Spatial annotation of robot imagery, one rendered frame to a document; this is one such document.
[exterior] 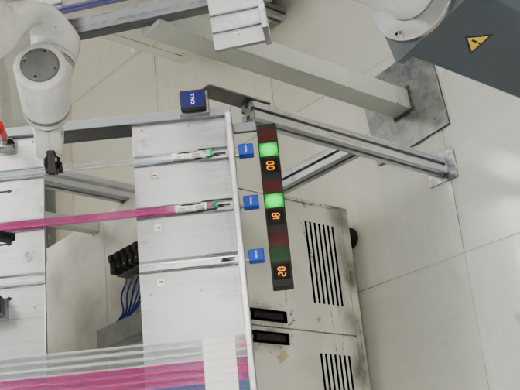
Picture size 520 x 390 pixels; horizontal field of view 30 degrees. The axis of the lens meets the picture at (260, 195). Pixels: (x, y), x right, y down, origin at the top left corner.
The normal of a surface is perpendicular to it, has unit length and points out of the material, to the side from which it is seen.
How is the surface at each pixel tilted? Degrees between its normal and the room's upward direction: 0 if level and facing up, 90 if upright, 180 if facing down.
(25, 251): 48
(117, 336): 0
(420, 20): 0
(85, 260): 0
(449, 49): 90
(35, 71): 56
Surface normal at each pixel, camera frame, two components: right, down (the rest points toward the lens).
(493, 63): 0.25, 0.82
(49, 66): 0.15, -0.36
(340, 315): 0.65, -0.33
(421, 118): -0.76, -0.17
